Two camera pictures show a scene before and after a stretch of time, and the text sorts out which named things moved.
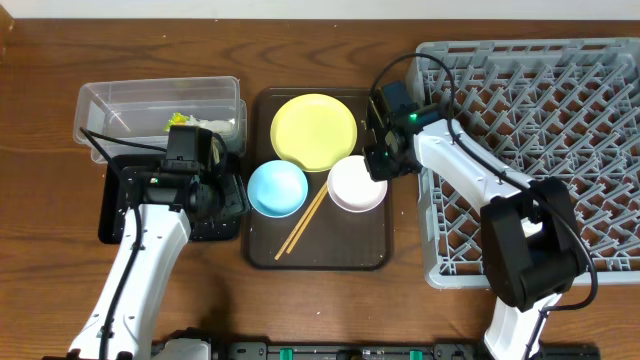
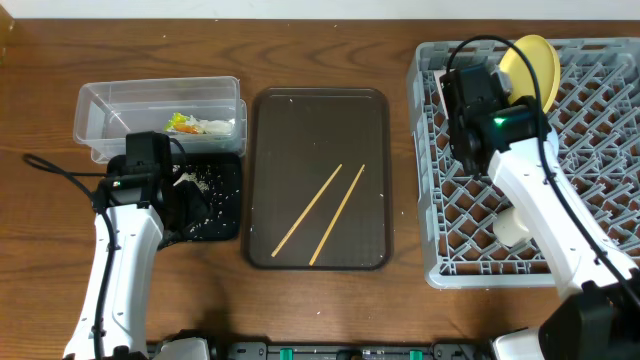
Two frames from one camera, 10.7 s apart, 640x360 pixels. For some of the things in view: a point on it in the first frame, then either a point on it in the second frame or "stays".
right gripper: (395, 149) -> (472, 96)
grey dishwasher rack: (561, 108) stays
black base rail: (461, 350) stays
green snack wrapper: (177, 119) stays
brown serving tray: (311, 201) stays
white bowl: (351, 186) -> (437, 76)
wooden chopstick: (293, 243) -> (337, 213)
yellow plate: (313, 129) -> (519, 74)
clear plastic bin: (143, 111) stays
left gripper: (235, 195) -> (198, 205)
